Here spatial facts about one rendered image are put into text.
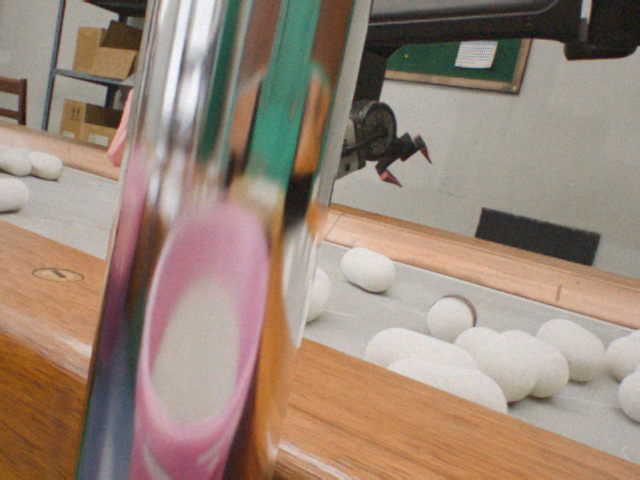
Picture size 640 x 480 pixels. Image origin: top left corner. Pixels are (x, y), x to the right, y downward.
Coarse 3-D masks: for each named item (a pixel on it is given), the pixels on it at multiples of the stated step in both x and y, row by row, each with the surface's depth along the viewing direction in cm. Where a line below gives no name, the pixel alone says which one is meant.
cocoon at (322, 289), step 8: (320, 272) 25; (320, 280) 24; (328, 280) 25; (320, 288) 23; (328, 288) 25; (312, 296) 23; (320, 296) 23; (328, 296) 25; (312, 304) 23; (320, 304) 23; (312, 312) 23; (320, 312) 23
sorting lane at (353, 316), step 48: (48, 192) 44; (96, 192) 50; (96, 240) 31; (336, 288) 32; (432, 288) 38; (480, 288) 42; (336, 336) 23; (432, 336) 26; (576, 384) 23; (576, 432) 18; (624, 432) 19
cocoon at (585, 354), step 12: (552, 324) 25; (564, 324) 25; (576, 324) 25; (540, 336) 25; (552, 336) 24; (564, 336) 24; (576, 336) 23; (588, 336) 23; (564, 348) 23; (576, 348) 23; (588, 348) 23; (600, 348) 23; (576, 360) 23; (588, 360) 23; (600, 360) 23; (576, 372) 23; (588, 372) 23; (600, 372) 23
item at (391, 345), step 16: (384, 336) 18; (400, 336) 18; (416, 336) 18; (368, 352) 18; (384, 352) 18; (400, 352) 17; (416, 352) 17; (432, 352) 17; (448, 352) 17; (464, 352) 17
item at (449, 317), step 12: (444, 300) 25; (456, 300) 25; (432, 312) 25; (444, 312) 25; (456, 312) 25; (468, 312) 25; (432, 324) 25; (444, 324) 25; (456, 324) 25; (468, 324) 25; (444, 336) 25; (456, 336) 25
